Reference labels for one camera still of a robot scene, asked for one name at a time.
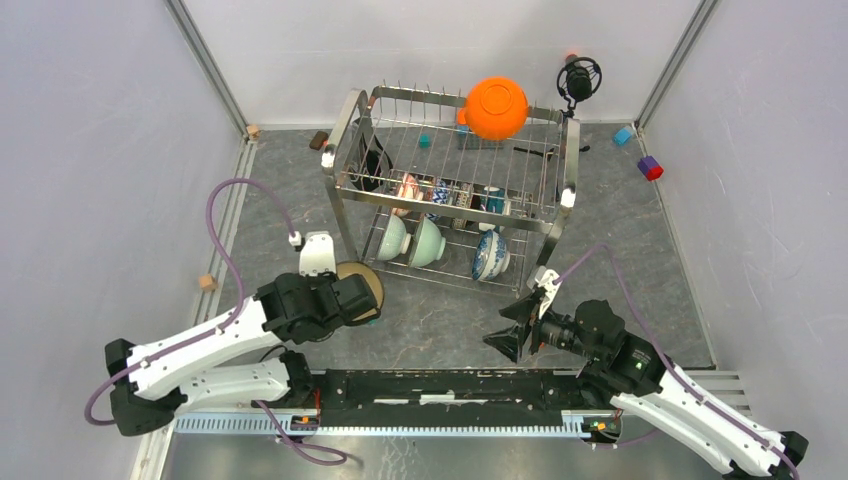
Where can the light blue block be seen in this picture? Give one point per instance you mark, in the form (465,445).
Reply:
(624,135)

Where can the brown glazed bowl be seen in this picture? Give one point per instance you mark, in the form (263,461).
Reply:
(349,268)

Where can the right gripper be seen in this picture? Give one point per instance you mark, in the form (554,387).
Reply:
(509,341)

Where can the dark patterned bowl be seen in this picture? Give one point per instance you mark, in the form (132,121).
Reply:
(464,201)

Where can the tan wooden cube left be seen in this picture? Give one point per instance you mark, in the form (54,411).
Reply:
(207,283)

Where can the steel two-tier dish rack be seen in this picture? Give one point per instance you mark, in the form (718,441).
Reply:
(537,168)

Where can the black microphone on tripod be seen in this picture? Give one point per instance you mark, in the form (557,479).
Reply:
(578,80)

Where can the blue zigzag patterned bowl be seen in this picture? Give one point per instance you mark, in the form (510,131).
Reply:
(439,194)

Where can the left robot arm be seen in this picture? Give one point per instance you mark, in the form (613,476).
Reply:
(155,382)

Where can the blue white floral bowl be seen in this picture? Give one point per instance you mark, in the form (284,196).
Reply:
(491,258)

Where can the black bowl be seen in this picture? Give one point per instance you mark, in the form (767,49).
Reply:
(366,169)

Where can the purple and red block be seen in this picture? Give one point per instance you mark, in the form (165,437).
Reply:
(650,168)

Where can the teal white cup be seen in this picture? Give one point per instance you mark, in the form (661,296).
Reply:
(494,200)

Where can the celadon green bowl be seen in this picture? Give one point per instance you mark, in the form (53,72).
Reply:
(428,244)

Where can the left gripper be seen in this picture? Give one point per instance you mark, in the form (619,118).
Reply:
(326,277)

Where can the pink patterned bowl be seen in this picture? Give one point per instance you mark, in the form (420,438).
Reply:
(408,189)

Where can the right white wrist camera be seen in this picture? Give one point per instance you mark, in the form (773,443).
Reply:
(544,285)

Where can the pale green bowl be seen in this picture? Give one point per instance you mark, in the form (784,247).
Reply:
(395,241)

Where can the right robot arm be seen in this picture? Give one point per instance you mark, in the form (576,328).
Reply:
(628,373)

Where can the orange plastic bowl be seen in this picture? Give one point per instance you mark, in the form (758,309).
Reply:
(495,109)

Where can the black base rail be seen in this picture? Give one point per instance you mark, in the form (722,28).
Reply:
(444,398)

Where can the dark brown block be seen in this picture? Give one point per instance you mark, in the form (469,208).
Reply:
(319,141)

